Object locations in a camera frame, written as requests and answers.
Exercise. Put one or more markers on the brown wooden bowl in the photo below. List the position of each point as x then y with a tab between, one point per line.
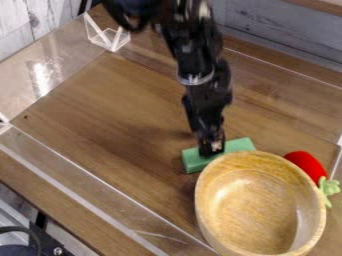
258	206

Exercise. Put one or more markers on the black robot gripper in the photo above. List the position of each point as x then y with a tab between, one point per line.
204	101

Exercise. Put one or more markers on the clear acrylic front barrier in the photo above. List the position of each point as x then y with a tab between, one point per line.
111	183

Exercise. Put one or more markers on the green foam block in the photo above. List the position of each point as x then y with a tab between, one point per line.
195	162

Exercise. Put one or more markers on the red plush strawberry toy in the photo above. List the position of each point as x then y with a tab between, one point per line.
311	166

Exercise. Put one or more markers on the black equipment base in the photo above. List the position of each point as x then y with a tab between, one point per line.
37	243

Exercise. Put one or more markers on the clear acrylic corner bracket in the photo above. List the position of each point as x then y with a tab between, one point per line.
108	38

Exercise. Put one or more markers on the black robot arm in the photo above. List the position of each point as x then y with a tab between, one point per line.
185	23

